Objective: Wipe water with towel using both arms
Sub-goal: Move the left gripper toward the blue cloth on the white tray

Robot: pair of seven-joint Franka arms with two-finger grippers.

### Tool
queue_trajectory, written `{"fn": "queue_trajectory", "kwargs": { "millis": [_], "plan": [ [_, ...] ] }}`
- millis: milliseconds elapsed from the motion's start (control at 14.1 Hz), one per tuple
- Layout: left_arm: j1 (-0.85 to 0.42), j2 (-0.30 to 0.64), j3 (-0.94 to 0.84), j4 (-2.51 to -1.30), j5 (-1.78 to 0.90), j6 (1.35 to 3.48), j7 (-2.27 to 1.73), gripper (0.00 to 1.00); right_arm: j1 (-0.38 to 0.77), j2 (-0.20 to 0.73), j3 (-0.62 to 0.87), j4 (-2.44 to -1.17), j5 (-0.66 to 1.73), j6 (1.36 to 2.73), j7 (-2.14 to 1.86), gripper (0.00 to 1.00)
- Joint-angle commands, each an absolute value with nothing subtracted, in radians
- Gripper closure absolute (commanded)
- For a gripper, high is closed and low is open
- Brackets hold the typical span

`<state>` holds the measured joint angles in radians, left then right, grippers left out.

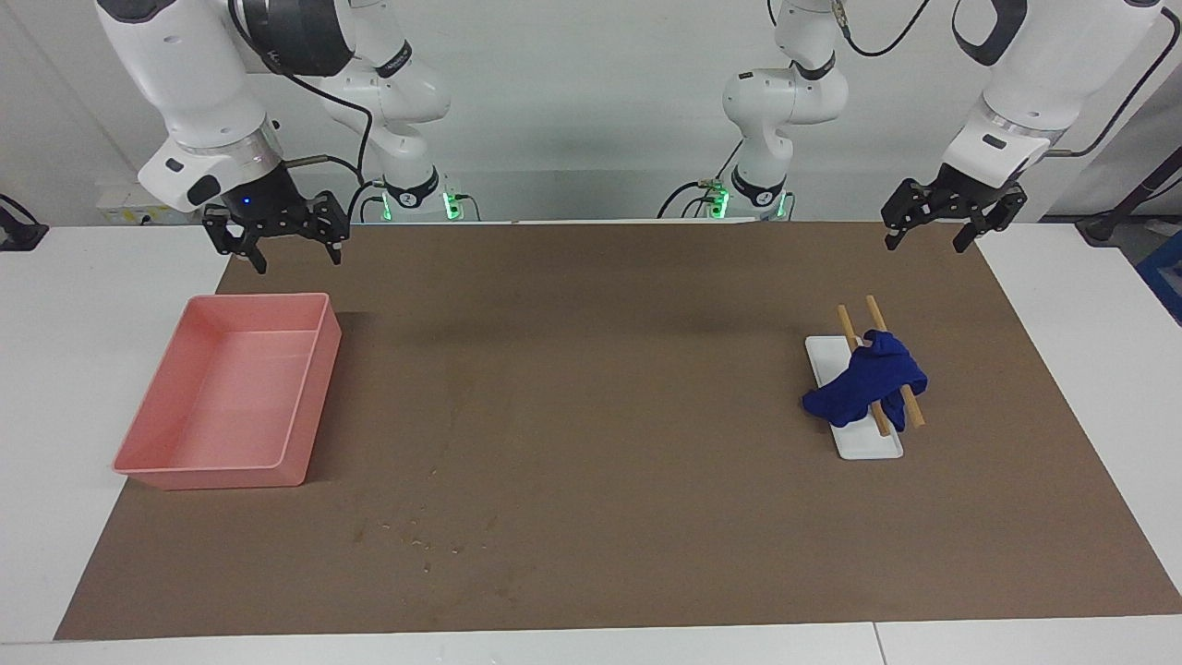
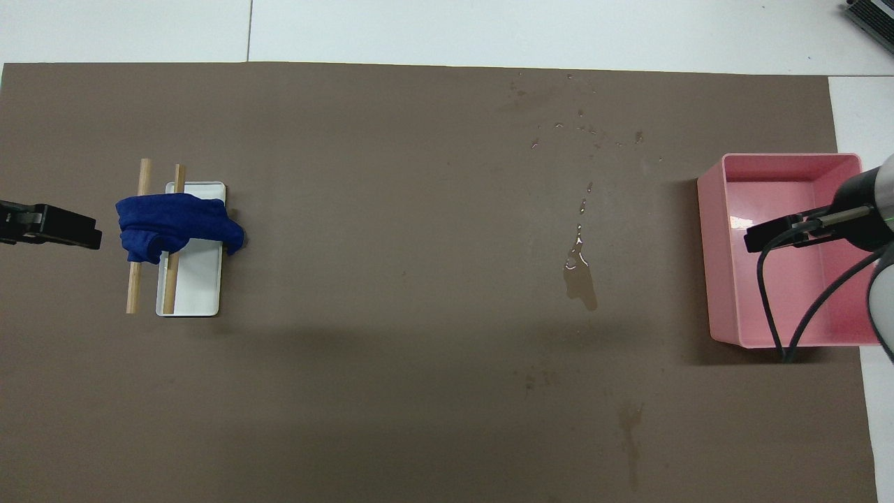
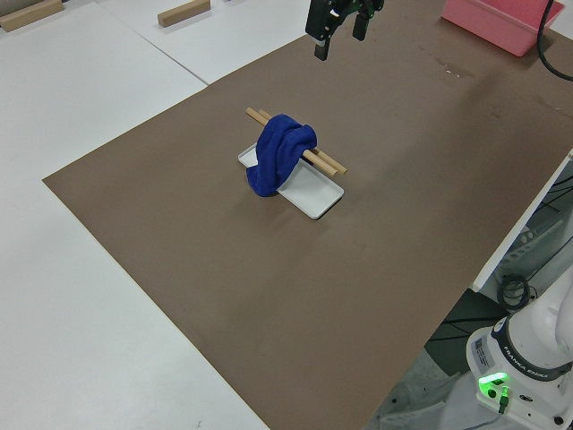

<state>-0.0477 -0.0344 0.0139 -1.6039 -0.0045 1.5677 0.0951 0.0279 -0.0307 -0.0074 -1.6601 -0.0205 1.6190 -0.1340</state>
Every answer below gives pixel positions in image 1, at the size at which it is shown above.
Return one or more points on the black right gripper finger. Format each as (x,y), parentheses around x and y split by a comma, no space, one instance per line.
(222,222)
(337,226)

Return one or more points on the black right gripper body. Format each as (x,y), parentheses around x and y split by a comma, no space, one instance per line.
(268,208)

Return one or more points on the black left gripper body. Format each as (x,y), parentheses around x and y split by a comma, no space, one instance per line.
(960,194)

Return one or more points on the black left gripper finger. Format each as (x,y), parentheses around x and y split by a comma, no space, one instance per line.
(900,208)
(1002,208)

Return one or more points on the blue towel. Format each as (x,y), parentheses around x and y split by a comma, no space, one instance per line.
(868,379)

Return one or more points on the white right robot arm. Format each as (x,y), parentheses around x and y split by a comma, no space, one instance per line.
(185,74)

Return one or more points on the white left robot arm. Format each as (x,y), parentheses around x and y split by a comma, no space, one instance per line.
(1043,74)

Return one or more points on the white towel rack base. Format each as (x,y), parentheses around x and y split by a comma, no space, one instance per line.
(868,445)

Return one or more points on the black floor stand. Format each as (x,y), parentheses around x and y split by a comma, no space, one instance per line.
(1108,226)

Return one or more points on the wooden rack rod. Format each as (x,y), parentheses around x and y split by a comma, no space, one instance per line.
(847,325)
(877,314)

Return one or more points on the pink plastic bin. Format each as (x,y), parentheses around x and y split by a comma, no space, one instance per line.
(231,397)

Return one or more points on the blue crate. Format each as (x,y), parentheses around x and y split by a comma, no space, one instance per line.
(1165,277)

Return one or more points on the brown table mat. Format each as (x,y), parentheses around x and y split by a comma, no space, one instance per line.
(591,416)

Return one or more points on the white wall socket box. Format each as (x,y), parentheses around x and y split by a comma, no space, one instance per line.
(120,208)

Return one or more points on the black clamp mount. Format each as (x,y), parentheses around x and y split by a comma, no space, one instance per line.
(20,235)

